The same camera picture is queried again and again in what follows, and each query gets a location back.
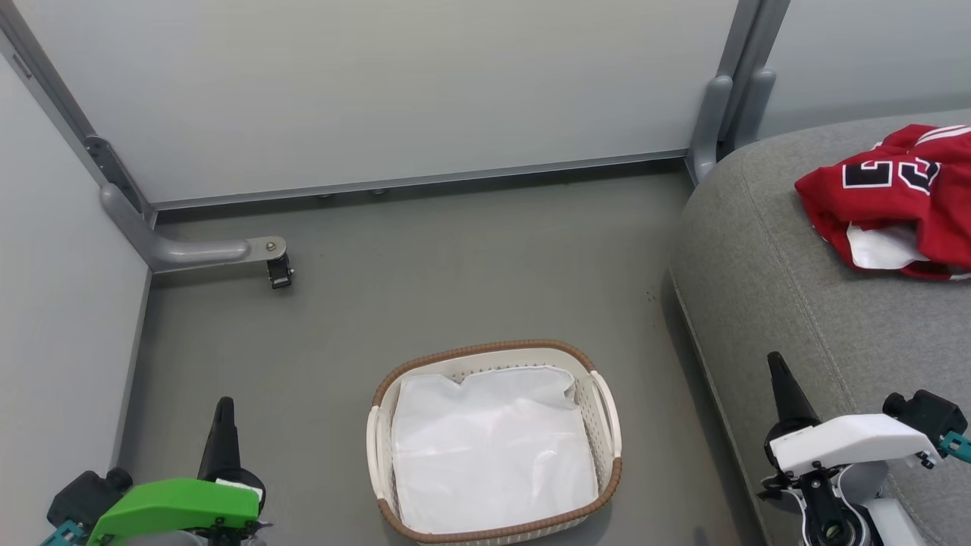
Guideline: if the grey fabric sofa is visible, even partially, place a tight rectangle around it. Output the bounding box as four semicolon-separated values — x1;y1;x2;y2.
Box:
669;108;971;546

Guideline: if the grey partition bottom rail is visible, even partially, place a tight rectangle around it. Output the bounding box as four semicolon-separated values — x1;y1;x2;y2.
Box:
150;149;693;211

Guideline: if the red and white jersey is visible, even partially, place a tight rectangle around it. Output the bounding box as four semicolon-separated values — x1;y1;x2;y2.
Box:
794;124;971;283

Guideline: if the grey partition corner post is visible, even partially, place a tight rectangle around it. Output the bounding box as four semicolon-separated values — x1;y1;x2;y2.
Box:
0;0;156;228

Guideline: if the white basket with brown rim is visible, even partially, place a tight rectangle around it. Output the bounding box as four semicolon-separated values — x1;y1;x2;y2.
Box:
366;339;624;545

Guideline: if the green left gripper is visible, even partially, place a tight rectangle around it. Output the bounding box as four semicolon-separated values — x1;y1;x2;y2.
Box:
86;396;268;546

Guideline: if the teal cable connector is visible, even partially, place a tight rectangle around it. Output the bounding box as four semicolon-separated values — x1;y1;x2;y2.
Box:
39;519;86;546
939;431;971;465

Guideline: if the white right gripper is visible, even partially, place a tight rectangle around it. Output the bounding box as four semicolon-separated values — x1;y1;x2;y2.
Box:
763;351;943;476

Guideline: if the grey partition post with feet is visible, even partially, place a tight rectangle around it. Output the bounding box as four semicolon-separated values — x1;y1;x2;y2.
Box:
685;0;791;186

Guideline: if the white cloth basket liner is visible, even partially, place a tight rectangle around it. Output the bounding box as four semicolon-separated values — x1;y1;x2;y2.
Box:
390;366;601;536

